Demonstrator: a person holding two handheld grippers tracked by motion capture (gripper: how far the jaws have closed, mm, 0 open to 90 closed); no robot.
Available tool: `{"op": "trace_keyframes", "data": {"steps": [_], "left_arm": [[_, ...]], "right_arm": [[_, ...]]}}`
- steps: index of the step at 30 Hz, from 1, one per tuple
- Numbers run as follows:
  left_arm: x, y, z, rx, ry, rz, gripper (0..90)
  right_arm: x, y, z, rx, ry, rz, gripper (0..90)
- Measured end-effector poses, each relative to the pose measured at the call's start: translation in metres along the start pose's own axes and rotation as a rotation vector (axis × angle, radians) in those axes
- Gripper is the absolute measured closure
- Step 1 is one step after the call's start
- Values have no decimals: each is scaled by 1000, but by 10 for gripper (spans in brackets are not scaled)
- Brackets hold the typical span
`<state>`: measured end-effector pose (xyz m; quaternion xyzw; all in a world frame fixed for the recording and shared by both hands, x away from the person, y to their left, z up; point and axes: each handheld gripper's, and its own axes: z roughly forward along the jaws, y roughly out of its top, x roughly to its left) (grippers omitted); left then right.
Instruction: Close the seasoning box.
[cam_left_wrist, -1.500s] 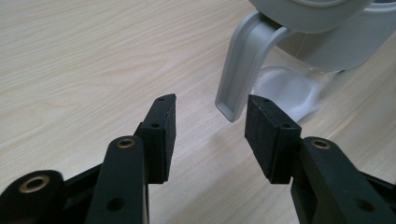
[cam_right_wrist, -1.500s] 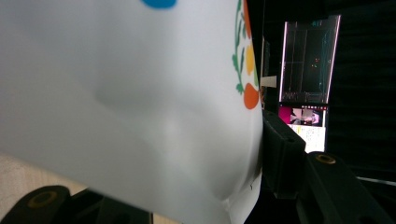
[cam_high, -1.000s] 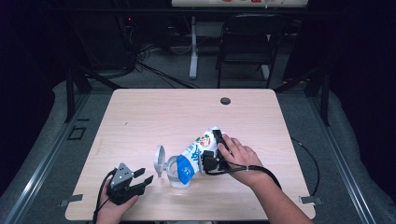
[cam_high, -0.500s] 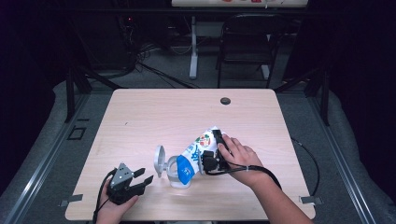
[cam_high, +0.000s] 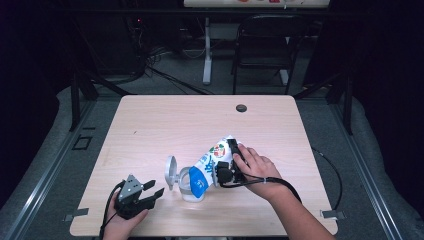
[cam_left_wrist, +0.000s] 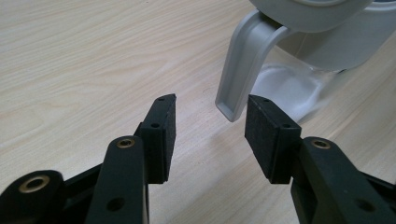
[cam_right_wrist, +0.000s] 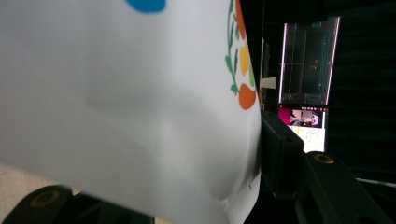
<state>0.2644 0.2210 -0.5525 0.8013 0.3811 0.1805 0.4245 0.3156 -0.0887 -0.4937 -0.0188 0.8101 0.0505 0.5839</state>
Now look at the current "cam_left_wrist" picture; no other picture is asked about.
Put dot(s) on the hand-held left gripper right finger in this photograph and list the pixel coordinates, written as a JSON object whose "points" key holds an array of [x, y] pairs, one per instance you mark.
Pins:
{"points": [[277, 143]]}

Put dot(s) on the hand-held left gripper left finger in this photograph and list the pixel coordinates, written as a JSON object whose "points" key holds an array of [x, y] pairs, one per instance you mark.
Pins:
{"points": [[155, 140]]}

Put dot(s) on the glass jar with white lid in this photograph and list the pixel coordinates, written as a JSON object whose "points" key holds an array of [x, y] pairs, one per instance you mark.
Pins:
{"points": [[311, 37]]}

